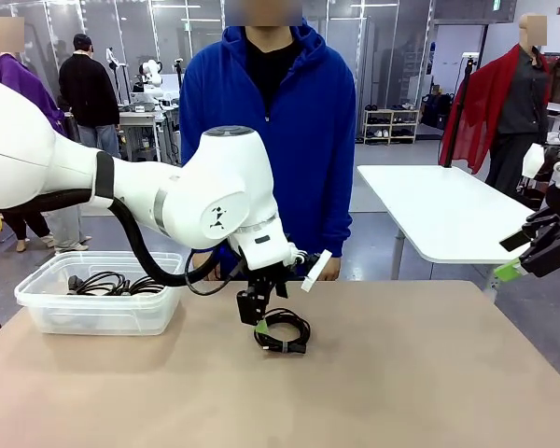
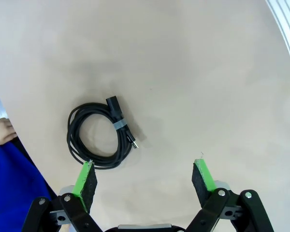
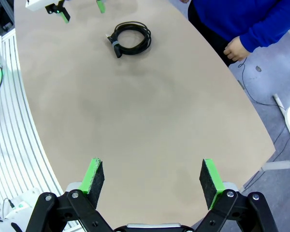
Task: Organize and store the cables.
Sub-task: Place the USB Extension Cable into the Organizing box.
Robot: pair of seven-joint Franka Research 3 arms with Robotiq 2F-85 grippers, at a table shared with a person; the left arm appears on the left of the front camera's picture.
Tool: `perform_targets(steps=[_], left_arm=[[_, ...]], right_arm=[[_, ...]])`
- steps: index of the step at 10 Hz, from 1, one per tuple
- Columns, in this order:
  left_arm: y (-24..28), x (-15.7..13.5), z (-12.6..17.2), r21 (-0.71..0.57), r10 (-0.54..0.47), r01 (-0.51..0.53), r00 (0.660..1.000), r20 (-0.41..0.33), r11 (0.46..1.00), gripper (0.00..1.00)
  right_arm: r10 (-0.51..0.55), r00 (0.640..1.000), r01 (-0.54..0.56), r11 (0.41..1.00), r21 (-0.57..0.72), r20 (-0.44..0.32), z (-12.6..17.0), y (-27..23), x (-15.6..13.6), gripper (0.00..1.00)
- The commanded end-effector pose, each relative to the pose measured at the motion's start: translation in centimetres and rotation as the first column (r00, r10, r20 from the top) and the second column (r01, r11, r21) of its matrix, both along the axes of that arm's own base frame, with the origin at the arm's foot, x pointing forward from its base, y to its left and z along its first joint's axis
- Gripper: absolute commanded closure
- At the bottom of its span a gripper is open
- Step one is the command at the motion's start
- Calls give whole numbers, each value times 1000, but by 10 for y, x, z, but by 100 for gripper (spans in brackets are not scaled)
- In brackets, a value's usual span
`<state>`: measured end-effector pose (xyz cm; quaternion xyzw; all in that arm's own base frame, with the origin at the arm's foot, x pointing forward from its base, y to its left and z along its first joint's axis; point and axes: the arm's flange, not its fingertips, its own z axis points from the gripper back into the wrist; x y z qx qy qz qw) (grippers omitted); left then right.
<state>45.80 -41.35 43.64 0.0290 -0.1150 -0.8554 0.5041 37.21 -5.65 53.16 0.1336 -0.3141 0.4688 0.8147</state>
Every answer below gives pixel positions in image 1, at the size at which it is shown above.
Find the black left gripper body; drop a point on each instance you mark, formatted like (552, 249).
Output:
(266, 279)

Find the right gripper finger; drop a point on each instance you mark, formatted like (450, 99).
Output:
(515, 240)
(550, 252)

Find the person's left forearm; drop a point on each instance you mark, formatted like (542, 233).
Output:
(336, 219)

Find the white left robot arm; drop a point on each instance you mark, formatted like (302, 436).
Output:
(214, 186)

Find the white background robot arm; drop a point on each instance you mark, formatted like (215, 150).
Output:
(151, 72)

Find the person's right hand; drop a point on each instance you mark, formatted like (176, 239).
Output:
(213, 271)

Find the person's left hand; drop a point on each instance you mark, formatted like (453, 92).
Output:
(334, 270)

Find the white desk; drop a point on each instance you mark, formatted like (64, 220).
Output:
(438, 210)

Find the mannequin in grey shirt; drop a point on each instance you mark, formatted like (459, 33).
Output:
(522, 102)

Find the red shawl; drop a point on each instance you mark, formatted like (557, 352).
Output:
(476, 107)

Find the person in blue hoodie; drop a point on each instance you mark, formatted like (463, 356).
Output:
(308, 140)

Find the clear plastic storage container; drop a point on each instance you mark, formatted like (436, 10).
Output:
(98, 317)

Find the black bags pile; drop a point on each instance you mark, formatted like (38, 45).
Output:
(436, 109)

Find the black tripod pole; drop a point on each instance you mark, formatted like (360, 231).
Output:
(466, 84)

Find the wooden shoe rack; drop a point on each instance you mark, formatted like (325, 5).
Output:
(392, 126)

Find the grey background workbench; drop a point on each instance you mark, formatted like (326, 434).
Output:
(140, 116)

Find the man in black jacket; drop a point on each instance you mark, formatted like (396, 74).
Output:
(86, 88)

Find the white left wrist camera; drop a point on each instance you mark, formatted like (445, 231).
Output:
(317, 270)

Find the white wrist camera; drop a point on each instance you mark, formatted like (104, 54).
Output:
(317, 270)
(532, 161)

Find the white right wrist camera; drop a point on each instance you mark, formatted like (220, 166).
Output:
(532, 161)

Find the black camera stand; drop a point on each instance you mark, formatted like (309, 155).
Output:
(179, 70)

